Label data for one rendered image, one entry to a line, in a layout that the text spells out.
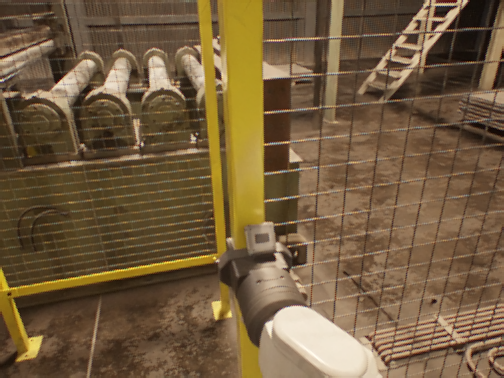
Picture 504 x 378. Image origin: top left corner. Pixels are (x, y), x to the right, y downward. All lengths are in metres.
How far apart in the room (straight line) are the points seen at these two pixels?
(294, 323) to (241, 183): 0.22
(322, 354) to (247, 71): 0.35
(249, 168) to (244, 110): 0.09
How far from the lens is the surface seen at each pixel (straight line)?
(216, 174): 1.94
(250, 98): 0.53
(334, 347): 0.44
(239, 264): 0.59
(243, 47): 0.52
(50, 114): 2.39
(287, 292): 0.51
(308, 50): 11.68
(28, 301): 2.93
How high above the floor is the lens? 1.72
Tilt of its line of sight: 26 degrees down
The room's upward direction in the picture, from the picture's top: 2 degrees counter-clockwise
